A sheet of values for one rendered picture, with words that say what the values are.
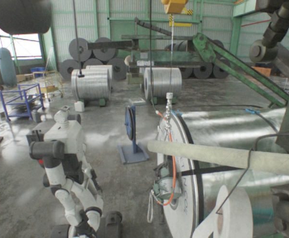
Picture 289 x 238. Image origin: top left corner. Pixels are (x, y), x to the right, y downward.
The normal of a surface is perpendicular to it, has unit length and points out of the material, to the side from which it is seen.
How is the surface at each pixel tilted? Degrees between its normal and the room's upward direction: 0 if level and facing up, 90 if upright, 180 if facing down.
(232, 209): 21
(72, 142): 85
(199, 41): 90
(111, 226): 0
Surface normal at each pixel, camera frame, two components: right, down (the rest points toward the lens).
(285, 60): 0.07, -0.47
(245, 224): -0.20, -0.50
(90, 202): 0.12, 0.37
